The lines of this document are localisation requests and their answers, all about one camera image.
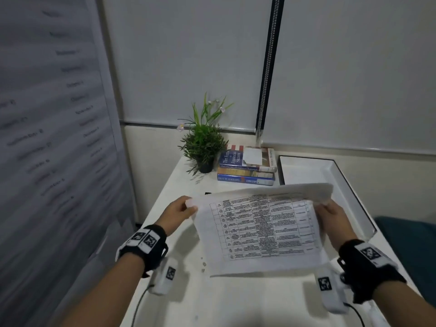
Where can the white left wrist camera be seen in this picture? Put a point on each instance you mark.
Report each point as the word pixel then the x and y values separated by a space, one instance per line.
pixel 165 275

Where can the person's right forearm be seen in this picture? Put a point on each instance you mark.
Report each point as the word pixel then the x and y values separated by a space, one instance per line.
pixel 405 306

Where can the person's left hand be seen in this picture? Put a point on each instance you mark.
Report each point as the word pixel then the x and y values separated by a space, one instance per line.
pixel 172 214

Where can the white printed wall board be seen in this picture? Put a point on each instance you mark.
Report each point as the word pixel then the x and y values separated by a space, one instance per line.
pixel 51 149

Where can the person's right hand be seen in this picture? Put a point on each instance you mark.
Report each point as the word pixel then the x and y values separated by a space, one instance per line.
pixel 335 224

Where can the person's right thumb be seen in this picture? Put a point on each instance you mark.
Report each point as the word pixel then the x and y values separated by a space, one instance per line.
pixel 321 209

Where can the person's left forearm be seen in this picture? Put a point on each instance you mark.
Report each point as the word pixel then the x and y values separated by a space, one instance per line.
pixel 109 292

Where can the person's left thumb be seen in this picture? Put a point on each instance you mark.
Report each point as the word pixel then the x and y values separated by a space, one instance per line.
pixel 189 210

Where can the printed table paper sheet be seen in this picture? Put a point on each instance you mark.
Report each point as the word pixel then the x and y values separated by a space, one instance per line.
pixel 262 231

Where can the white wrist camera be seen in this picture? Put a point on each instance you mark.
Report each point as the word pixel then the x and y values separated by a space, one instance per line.
pixel 165 275
pixel 330 289

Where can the white roller blind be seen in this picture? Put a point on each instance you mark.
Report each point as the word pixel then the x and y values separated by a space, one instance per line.
pixel 354 71
pixel 190 57

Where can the blue and red cover book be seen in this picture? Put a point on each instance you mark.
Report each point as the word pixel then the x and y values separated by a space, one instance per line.
pixel 231 158

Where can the green potted plant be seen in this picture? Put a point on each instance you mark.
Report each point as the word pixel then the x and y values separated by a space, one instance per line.
pixel 203 142

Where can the blue spine book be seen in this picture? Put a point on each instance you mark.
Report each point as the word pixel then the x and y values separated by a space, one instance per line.
pixel 243 180

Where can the orange spine book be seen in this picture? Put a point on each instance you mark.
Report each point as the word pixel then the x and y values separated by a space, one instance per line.
pixel 243 172

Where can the white note card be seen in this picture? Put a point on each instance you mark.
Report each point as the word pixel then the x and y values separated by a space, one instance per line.
pixel 252 156

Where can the teal chair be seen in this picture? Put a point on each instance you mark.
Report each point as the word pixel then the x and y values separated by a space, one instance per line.
pixel 408 248

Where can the white tray with black rim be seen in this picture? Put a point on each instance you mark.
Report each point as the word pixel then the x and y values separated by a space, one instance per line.
pixel 306 171

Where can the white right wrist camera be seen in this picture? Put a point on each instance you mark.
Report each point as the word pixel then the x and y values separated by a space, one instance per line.
pixel 330 289

